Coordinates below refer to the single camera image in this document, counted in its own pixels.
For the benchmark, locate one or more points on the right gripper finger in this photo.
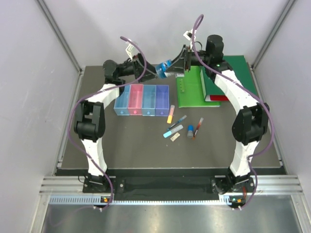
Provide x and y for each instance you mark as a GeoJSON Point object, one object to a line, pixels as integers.
{"type": "Point", "coordinates": [176, 67]}
{"type": "Point", "coordinates": [179, 60]}

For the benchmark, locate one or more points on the beige eraser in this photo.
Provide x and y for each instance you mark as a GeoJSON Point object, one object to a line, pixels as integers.
{"type": "Point", "coordinates": [175, 136]}

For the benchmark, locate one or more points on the light blue highlighter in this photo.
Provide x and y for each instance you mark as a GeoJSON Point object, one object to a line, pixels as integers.
{"type": "Point", "coordinates": [172, 131]}

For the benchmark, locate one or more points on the purple drawer box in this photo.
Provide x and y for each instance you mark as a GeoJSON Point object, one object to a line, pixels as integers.
{"type": "Point", "coordinates": [162, 103]}

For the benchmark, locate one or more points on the aluminium front rail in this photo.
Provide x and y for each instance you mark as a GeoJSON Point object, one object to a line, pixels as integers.
{"type": "Point", "coordinates": [268, 185]}

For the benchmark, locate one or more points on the dark green binder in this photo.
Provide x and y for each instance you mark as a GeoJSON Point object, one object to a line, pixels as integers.
{"type": "Point", "coordinates": [242, 72]}

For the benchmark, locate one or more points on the dark blue pen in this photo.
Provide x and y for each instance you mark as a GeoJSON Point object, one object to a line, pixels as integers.
{"type": "Point", "coordinates": [176, 123]}

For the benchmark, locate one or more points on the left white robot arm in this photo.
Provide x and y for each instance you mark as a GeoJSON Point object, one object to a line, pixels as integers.
{"type": "Point", "coordinates": [89, 120]}

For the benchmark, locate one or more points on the red folder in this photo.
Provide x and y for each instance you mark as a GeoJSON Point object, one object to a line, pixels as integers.
{"type": "Point", "coordinates": [218, 98]}

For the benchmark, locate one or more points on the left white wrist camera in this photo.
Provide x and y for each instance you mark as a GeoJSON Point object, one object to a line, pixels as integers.
{"type": "Point", "coordinates": [131, 50]}

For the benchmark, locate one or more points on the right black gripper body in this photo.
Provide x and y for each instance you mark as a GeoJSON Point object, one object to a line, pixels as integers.
{"type": "Point", "coordinates": [192, 59]}

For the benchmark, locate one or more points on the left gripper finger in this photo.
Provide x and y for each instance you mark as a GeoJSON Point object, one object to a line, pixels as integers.
{"type": "Point", "coordinates": [146, 65]}
{"type": "Point", "coordinates": [148, 76]}

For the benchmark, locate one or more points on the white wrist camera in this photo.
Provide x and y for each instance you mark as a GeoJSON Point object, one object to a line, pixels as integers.
{"type": "Point", "coordinates": [131, 50]}
{"type": "Point", "coordinates": [190, 34]}

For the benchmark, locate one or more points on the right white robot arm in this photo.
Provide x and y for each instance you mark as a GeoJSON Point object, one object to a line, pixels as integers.
{"type": "Point", "coordinates": [251, 122]}

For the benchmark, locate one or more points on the grey slotted cable duct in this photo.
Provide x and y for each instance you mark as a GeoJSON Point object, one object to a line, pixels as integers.
{"type": "Point", "coordinates": [103, 200]}

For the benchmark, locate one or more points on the orange highlighter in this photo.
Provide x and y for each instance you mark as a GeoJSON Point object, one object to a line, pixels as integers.
{"type": "Point", "coordinates": [170, 115]}

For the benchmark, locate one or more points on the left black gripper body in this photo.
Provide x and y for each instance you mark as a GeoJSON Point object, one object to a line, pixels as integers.
{"type": "Point", "coordinates": [132, 68]}

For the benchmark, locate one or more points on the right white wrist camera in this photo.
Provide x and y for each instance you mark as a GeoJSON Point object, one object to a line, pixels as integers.
{"type": "Point", "coordinates": [190, 34]}

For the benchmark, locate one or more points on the grey blue glue stick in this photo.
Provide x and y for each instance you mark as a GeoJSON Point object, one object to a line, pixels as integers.
{"type": "Point", "coordinates": [190, 132]}

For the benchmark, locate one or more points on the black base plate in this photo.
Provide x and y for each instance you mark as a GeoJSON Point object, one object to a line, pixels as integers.
{"type": "Point", "coordinates": [127, 184]}

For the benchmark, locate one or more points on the blue slime jar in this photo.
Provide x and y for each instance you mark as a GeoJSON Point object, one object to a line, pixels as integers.
{"type": "Point", "coordinates": [161, 69]}

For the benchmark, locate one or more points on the red pen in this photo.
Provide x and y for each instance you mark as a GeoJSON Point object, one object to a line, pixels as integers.
{"type": "Point", "coordinates": [197, 127]}

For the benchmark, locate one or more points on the pink drawer box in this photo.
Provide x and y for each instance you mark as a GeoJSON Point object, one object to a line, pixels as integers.
{"type": "Point", "coordinates": [135, 99]}

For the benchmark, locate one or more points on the light green folder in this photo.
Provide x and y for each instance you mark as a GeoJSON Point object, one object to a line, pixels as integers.
{"type": "Point", "coordinates": [190, 91]}

